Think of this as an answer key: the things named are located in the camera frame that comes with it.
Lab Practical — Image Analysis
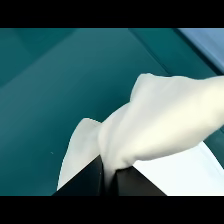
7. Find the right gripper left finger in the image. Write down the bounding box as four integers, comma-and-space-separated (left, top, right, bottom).
52, 154, 103, 197

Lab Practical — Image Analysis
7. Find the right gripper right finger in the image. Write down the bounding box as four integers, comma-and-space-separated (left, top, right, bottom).
115, 165, 167, 197

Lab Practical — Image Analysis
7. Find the cream shirt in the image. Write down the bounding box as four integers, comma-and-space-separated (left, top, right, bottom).
56, 72, 224, 197

